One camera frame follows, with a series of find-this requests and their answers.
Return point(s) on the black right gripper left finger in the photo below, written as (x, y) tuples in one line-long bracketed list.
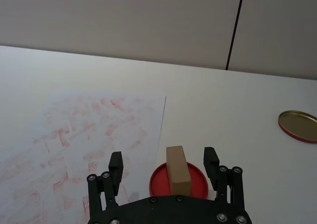
[(115, 167)]

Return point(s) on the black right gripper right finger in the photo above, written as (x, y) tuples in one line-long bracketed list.
[(210, 164)]

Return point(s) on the brown wooden stamp block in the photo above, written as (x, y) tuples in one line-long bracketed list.
[(178, 169)]

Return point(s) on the round red ink pad tin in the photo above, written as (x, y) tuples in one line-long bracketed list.
[(159, 183)]

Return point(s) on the white paper with red stamps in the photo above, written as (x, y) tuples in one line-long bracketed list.
[(74, 139)]

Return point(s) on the round gold tin lid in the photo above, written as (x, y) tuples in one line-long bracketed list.
[(298, 126)]

